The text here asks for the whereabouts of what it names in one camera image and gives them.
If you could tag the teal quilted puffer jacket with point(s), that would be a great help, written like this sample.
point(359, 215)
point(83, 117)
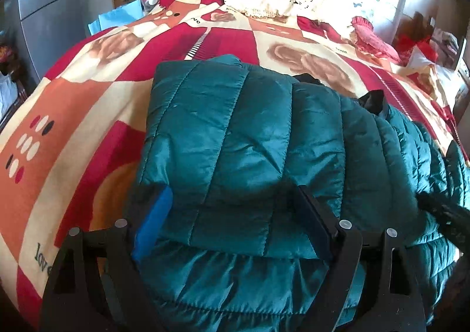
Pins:
point(238, 141)

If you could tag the red ruffled pillow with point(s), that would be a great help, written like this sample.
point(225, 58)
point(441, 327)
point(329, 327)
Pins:
point(371, 38)

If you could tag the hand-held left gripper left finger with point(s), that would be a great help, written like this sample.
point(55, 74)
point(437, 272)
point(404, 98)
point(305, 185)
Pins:
point(154, 222)

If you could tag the red and cream printed blanket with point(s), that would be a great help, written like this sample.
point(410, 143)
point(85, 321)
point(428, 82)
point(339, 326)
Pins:
point(91, 115)

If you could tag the white plastic bag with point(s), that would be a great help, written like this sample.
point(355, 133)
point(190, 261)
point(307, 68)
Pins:
point(7, 93)

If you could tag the grey wardrobe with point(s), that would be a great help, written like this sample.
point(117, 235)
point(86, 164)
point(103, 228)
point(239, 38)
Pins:
point(47, 12)

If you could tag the light blue cloth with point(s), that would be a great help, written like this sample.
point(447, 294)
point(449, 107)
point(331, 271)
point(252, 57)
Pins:
point(114, 18)

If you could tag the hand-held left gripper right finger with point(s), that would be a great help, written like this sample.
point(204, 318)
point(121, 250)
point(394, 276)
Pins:
point(316, 225)

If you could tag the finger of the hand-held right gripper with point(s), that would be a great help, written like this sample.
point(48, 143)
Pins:
point(446, 212)

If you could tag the red cloth pile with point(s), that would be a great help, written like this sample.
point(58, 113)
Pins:
point(413, 44)

